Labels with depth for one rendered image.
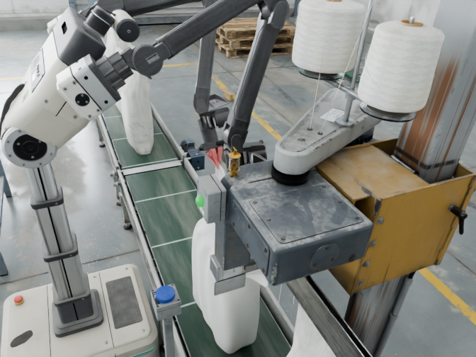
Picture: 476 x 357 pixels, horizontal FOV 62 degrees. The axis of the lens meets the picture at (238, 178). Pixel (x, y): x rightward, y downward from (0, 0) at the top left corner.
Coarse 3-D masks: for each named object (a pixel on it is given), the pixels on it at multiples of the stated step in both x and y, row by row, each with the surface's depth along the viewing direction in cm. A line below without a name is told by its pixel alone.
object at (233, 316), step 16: (208, 224) 155; (192, 240) 164; (208, 240) 149; (192, 256) 166; (208, 256) 147; (192, 272) 170; (208, 272) 146; (256, 272) 130; (208, 288) 149; (240, 288) 137; (256, 288) 140; (208, 304) 154; (224, 304) 141; (240, 304) 140; (256, 304) 143; (208, 320) 162; (224, 320) 146; (240, 320) 145; (256, 320) 149; (224, 336) 151; (240, 336) 151
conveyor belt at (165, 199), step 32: (160, 192) 249; (192, 192) 251; (160, 224) 223; (192, 224) 225; (160, 256) 202; (192, 288) 186; (192, 320) 171; (192, 352) 159; (224, 352) 159; (256, 352) 160; (288, 352) 161
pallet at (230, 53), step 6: (216, 42) 676; (240, 42) 651; (246, 42) 655; (252, 42) 654; (276, 42) 662; (282, 42) 664; (222, 48) 645; (228, 48) 618; (246, 48) 625; (276, 48) 681; (282, 48) 685; (288, 48) 652; (228, 54) 619; (234, 54) 623; (276, 54) 650; (282, 54) 653; (288, 54) 658
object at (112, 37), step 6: (108, 30) 325; (114, 30) 304; (108, 36) 326; (114, 36) 307; (108, 42) 328; (114, 42) 315; (108, 48) 328; (114, 48) 317; (108, 54) 328; (120, 102) 337; (120, 108) 340
